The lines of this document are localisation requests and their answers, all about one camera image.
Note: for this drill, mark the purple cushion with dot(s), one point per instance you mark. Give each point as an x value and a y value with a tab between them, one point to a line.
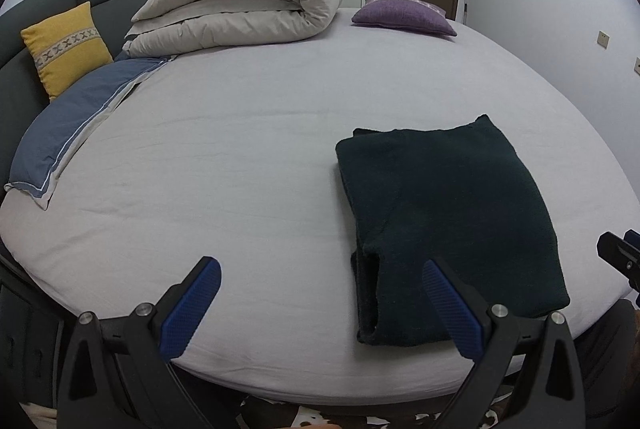
400	16

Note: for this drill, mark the yellow cushion with patterned band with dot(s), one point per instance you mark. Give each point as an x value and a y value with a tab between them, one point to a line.
67	49

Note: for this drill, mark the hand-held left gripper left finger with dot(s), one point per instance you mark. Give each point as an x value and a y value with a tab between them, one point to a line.
192	304

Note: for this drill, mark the bed with white sheet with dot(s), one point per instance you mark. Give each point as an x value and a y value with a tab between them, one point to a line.
225	149

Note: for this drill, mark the person's leg in dark trousers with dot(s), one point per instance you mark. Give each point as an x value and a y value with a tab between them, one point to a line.
607	354

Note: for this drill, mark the dark bedside cabinet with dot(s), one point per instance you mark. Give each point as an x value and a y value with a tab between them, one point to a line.
25	339

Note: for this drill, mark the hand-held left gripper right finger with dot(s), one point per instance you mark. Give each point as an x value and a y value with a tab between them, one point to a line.
452	309

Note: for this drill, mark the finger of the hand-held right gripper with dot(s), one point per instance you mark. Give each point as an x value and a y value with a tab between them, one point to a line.
632	237
617	254

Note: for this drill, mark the dark green knit sweater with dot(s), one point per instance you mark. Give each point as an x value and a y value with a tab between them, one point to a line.
440	209

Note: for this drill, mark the blue pillow with white trim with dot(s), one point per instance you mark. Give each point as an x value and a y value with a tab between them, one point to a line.
75	119

